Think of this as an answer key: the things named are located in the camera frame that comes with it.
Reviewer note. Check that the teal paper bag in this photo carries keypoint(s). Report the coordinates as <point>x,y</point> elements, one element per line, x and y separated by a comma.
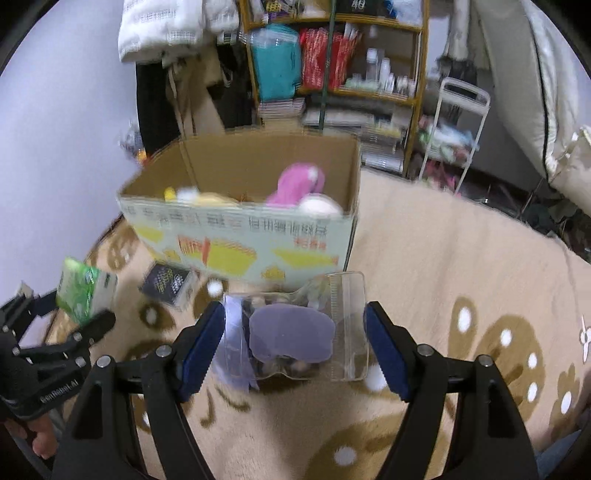
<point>277,69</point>

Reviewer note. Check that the pink plush toy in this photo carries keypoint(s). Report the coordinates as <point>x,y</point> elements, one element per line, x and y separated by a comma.
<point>293,184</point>

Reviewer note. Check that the floral cream curtain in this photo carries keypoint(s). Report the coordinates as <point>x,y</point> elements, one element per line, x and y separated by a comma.
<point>457,32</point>

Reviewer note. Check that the grey blue fleece clothing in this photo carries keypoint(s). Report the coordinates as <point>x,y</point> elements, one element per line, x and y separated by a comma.
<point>554,454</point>

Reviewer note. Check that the printed cardboard box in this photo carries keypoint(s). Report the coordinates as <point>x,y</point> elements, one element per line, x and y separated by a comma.
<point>240,244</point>

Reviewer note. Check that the red patterned gift bag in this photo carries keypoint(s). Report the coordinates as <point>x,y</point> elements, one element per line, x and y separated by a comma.
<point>314,60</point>

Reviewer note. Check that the pile of magazines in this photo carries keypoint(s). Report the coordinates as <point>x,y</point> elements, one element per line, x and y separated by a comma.
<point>383,138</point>

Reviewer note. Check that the beige hanging coat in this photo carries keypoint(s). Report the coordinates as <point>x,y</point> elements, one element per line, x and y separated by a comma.
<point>198,106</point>

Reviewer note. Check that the plastic bag of toys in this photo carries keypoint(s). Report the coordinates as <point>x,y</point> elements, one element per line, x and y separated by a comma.
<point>136,147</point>

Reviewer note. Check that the white puffer jacket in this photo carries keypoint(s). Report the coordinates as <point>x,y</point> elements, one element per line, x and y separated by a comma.
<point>157,32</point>

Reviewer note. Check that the green pole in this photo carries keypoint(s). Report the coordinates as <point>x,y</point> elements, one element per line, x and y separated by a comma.
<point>325,106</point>

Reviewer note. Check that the group of cosmetic bottles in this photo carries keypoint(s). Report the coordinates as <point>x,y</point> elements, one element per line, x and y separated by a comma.
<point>383,76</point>

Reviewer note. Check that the cream padded chair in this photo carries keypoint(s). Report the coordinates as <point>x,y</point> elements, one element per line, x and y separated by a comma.
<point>545,69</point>

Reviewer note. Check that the black hanging garment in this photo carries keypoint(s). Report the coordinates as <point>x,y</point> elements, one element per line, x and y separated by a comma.
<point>235,92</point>

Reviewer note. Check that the yellow plush toy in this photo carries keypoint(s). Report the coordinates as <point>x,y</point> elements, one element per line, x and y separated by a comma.
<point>212,198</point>

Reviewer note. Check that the black hanging coat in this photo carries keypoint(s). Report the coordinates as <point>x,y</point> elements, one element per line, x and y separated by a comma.
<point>154,110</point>

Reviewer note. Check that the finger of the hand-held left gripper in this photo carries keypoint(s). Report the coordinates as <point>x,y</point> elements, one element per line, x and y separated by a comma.
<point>94,327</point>
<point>44,302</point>

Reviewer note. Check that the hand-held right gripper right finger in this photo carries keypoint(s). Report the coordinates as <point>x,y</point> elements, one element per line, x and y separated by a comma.
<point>385,350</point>

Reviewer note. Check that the purple doll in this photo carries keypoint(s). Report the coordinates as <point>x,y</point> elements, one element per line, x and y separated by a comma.
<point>291,339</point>

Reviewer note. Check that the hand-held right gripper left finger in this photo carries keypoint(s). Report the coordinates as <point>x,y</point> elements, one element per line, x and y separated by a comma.
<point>201,350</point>

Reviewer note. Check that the stack of books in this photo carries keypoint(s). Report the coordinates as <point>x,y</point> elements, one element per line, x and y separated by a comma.
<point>281,110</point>

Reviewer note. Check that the white trolley cart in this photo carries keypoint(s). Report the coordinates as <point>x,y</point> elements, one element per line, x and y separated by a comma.
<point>464,85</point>

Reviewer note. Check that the green tissue packet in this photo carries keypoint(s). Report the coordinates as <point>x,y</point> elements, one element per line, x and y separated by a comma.
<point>83,288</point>

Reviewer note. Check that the pink white swirl plush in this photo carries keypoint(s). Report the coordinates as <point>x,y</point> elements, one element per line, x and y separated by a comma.
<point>318,205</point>

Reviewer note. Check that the black patterned packet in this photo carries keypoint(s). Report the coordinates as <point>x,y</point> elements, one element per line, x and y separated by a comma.
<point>166,284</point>

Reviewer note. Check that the person's left hand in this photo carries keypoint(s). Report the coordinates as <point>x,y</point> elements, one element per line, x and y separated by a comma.
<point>44,438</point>

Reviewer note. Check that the wooden shelf rack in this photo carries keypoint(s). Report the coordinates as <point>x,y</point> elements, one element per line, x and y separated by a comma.
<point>360,94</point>

